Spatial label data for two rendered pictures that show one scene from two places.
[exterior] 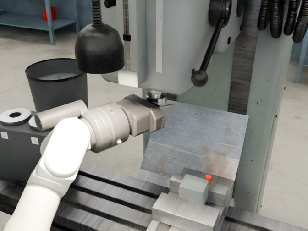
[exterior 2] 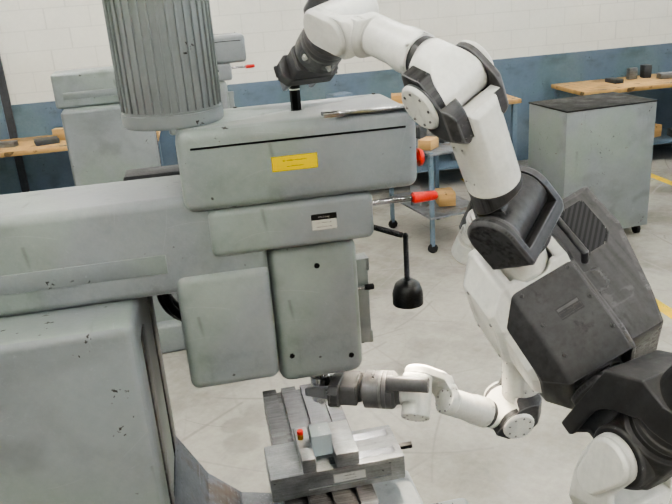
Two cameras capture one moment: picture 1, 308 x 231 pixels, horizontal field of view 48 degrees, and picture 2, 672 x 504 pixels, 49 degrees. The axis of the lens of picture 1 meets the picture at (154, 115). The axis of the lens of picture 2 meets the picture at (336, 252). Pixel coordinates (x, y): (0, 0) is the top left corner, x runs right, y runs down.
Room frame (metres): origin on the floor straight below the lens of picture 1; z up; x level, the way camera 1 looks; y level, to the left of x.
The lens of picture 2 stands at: (1.51, 1.28, 2.13)
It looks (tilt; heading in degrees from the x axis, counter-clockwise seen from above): 20 degrees down; 236
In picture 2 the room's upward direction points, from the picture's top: 4 degrees counter-clockwise
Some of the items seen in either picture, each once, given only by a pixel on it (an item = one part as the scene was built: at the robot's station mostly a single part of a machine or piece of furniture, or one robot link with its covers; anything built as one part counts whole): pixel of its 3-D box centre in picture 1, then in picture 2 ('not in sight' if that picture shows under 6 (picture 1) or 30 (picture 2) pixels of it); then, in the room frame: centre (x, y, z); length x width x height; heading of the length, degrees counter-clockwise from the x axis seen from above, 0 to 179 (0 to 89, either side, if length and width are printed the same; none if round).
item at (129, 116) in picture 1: (124, 120); (358, 388); (0.64, 0.06, 1.23); 0.13 x 0.12 x 0.10; 41
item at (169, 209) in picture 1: (185, 214); (341, 442); (0.61, -0.08, 1.00); 0.15 x 0.06 x 0.04; 66
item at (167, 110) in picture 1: (165, 112); not in sight; (0.68, -0.03, 1.24); 0.06 x 0.02 x 0.03; 130
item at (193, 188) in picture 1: (193, 192); (320, 438); (0.66, -0.10, 1.02); 0.06 x 0.05 x 0.06; 66
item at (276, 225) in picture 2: not in sight; (285, 208); (0.74, -0.02, 1.68); 0.34 x 0.24 x 0.10; 156
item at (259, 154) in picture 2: not in sight; (292, 147); (0.71, -0.01, 1.81); 0.47 x 0.26 x 0.16; 156
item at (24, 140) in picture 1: (35, 145); not in sight; (0.89, 0.36, 1.01); 0.22 x 0.12 x 0.20; 73
